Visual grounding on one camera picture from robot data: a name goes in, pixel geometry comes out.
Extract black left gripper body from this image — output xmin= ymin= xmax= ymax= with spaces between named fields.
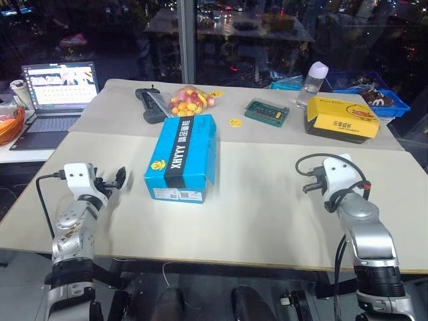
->
xmin=94 ymin=177 xmax=118 ymax=199

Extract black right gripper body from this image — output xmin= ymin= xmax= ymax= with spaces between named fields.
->
xmin=312 ymin=167 xmax=327 ymax=197

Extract blue cardboard box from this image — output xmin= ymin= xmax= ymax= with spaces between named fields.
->
xmin=144 ymin=114 xmax=220 ymax=205

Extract yellow cardboard box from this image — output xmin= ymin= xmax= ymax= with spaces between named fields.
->
xmin=304 ymin=96 xmax=381 ymax=146

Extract black handheld controller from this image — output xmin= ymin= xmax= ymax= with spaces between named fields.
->
xmin=134 ymin=84 xmax=175 ymax=125

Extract green tool kit case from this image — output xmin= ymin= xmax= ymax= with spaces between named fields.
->
xmin=244 ymin=98 xmax=291 ymax=128

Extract grey open laptop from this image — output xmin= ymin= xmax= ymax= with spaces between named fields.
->
xmin=9 ymin=61 xmax=100 ymax=152

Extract orange bowl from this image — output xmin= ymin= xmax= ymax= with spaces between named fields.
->
xmin=0 ymin=106 xmax=27 ymax=146

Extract clear bottle with white cap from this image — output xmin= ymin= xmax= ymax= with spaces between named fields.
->
xmin=295 ymin=61 xmax=330 ymax=109

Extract clear bag of toy fruit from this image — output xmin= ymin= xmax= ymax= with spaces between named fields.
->
xmin=167 ymin=85 xmax=225 ymax=118

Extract teal box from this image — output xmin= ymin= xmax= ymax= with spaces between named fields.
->
xmin=269 ymin=74 xmax=306 ymax=92

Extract brown snack bag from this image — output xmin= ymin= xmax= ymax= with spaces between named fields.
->
xmin=360 ymin=87 xmax=396 ymax=108

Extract blue plastic basket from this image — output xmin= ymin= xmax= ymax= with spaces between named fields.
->
xmin=325 ymin=70 xmax=412 ymax=126

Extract white cup with lid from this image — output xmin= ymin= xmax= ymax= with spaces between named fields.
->
xmin=9 ymin=79 xmax=28 ymax=110

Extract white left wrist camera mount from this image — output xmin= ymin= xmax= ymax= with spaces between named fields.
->
xmin=63 ymin=163 xmax=102 ymax=202

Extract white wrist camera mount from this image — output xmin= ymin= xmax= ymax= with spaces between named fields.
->
xmin=322 ymin=154 xmax=364 ymax=202
xmin=63 ymin=163 xmax=102 ymax=202

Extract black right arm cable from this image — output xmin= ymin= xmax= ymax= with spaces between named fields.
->
xmin=294 ymin=152 xmax=373 ymax=294

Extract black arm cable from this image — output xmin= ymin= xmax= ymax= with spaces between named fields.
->
xmin=35 ymin=169 xmax=66 ymax=239
xmin=294 ymin=152 xmax=373 ymax=294

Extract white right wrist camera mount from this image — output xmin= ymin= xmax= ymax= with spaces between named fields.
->
xmin=322 ymin=154 xmax=364 ymax=202

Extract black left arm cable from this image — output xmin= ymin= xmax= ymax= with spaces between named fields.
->
xmin=35 ymin=169 xmax=66 ymax=239

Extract thin white cable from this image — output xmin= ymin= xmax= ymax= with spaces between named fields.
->
xmin=161 ymin=261 xmax=172 ymax=289

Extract grey window frame post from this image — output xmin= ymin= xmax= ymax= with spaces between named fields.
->
xmin=178 ymin=0 xmax=199 ymax=85

